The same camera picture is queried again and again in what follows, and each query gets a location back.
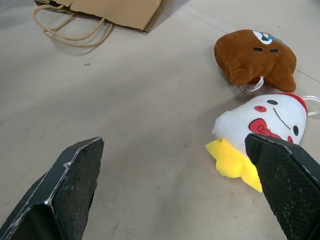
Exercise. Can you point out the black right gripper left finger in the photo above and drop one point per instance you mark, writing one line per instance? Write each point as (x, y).
(62, 190)

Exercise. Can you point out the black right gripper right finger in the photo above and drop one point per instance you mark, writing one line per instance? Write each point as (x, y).
(287, 180)

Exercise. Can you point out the brown paper bag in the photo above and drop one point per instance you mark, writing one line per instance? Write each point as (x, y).
(105, 12)

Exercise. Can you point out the white and yellow plush toy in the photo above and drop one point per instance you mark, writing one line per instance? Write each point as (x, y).
(265, 125)

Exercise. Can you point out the brown plush toy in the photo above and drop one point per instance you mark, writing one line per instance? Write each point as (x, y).
(255, 60)

